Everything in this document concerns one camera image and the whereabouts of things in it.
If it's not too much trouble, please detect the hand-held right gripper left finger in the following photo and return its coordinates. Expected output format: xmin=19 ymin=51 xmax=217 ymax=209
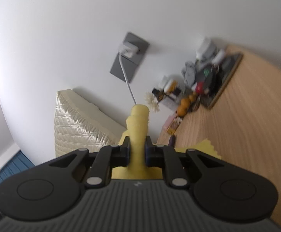
xmin=49 ymin=136 xmax=131 ymax=189

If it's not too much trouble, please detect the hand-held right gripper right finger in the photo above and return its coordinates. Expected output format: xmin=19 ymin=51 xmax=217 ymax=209
xmin=144 ymin=135 xmax=225 ymax=189

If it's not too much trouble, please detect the yellow cleaning cloth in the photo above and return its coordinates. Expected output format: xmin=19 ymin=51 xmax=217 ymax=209
xmin=111 ymin=104 xmax=222 ymax=181

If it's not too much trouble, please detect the white plastic container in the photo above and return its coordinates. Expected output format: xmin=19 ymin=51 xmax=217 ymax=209
xmin=195 ymin=37 xmax=216 ymax=61

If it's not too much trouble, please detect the pink flat box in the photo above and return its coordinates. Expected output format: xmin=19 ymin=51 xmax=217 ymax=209
xmin=160 ymin=114 xmax=185 ymax=136

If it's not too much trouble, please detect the white artificial flower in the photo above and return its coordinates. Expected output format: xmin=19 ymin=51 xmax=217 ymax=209
xmin=144 ymin=92 xmax=161 ymax=113

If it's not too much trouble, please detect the cream quilted headboard cushion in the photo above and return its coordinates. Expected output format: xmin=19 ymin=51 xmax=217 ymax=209
xmin=54 ymin=89 xmax=128 ymax=158

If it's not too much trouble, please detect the white and yellow bottle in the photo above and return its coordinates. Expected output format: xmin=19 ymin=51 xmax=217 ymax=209
xmin=163 ymin=78 xmax=178 ymax=93

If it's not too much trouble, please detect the grey patterned pouch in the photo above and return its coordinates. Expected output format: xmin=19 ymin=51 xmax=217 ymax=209
xmin=182 ymin=61 xmax=199 ymax=85

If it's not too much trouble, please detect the black round lid green mark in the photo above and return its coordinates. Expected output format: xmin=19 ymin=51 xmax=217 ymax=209
xmin=196 ymin=65 xmax=219 ymax=85

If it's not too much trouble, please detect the white charger plug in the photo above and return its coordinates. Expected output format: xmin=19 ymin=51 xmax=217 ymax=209
xmin=117 ymin=42 xmax=140 ymax=59

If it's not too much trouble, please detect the dark tray with wooden rim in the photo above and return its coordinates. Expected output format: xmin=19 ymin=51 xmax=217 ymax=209
xmin=196 ymin=52 xmax=244 ymax=111

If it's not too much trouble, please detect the blue ribbed fabric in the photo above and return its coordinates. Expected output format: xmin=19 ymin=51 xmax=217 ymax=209
xmin=0 ymin=149 xmax=36 ymax=200

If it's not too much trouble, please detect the white charger cable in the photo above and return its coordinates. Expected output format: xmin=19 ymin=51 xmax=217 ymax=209
xmin=119 ymin=54 xmax=137 ymax=106

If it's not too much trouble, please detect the grey wall outlet plate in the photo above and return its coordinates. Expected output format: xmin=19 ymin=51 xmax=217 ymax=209
xmin=109 ymin=32 xmax=150 ymax=83

